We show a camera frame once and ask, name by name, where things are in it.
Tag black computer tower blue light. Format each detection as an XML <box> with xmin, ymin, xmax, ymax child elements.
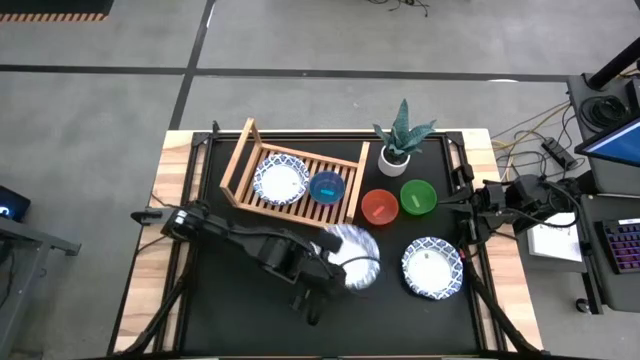
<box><xmin>0</xmin><ymin>184</ymin><xmax>32</xmax><ymax>224</ymax></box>

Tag red plastic bowl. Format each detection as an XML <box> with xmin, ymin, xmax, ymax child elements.
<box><xmin>360</xmin><ymin>188</ymin><xmax>400</xmax><ymax>227</ymax></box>

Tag black power strip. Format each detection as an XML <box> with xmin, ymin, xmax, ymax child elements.
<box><xmin>541</xmin><ymin>137</ymin><xmax>579</xmax><ymax>171</ymax></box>

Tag blue plastic bowl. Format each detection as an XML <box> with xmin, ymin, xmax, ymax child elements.
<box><xmin>308</xmin><ymin>170</ymin><xmax>347</xmax><ymax>206</ymax></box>

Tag blue patterned white plate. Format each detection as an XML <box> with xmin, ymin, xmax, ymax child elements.
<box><xmin>401</xmin><ymin>236</ymin><xmax>465</xmax><ymax>301</ymax></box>
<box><xmin>252</xmin><ymin>153</ymin><xmax>311</xmax><ymax>207</ymax></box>
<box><xmin>319</xmin><ymin>223</ymin><xmax>382</xmax><ymax>292</ymax></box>

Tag snake plant in white pot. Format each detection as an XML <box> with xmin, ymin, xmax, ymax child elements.
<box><xmin>372</xmin><ymin>98</ymin><xmax>438</xmax><ymax>179</ymax></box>

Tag grey operator desk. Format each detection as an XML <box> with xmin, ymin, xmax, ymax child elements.
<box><xmin>566</xmin><ymin>72</ymin><xmax>640</xmax><ymax>314</ymax></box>

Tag black floor mat orange stripes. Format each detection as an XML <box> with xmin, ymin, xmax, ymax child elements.
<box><xmin>0</xmin><ymin>0</ymin><xmax>115</xmax><ymax>23</ymax></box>

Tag coiled black cable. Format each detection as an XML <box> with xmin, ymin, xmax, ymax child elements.
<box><xmin>579</xmin><ymin>94</ymin><xmax>629</xmax><ymax>132</ymax></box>

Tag black table mat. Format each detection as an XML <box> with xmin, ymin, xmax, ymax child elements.
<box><xmin>179</xmin><ymin>132</ymin><xmax>489</xmax><ymax>357</ymax></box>

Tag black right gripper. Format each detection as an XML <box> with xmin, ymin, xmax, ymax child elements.
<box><xmin>437</xmin><ymin>162</ymin><xmax>506</xmax><ymax>246</ymax></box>

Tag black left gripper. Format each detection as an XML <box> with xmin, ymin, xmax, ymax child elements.
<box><xmin>287</xmin><ymin>230</ymin><xmax>352</xmax><ymax>327</ymax></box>

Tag blue screen monitor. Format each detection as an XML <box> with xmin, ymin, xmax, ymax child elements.
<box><xmin>573</xmin><ymin>117</ymin><xmax>640</xmax><ymax>169</ymax></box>

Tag black round pole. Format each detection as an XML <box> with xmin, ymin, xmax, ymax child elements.
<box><xmin>587</xmin><ymin>37</ymin><xmax>640</xmax><ymax>91</ymax></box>

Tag green plastic bowl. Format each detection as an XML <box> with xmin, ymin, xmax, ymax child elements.
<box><xmin>399</xmin><ymin>178</ymin><xmax>439</xmax><ymax>217</ymax></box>

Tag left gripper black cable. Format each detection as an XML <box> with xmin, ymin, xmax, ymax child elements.
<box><xmin>339</xmin><ymin>255</ymin><xmax>382</xmax><ymax>281</ymax></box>

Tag black floor cable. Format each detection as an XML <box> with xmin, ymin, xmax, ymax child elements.
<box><xmin>367</xmin><ymin>0</ymin><xmax>431</xmax><ymax>19</ymax></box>

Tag white paper notepad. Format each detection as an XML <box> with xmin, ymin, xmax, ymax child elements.
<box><xmin>526</xmin><ymin>212</ymin><xmax>584</xmax><ymax>264</ymax></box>

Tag purple backlit keyboard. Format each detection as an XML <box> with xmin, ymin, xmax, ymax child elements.
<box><xmin>601</xmin><ymin>218</ymin><xmax>640</xmax><ymax>275</ymax></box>

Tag yellow floor cable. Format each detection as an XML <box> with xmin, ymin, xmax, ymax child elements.
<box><xmin>489</xmin><ymin>101</ymin><xmax>572</xmax><ymax>184</ymax></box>

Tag wooden slatted shelf rack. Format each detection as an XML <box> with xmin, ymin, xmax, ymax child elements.
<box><xmin>218</xmin><ymin>117</ymin><xmax>372</xmax><ymax>230</ymax></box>

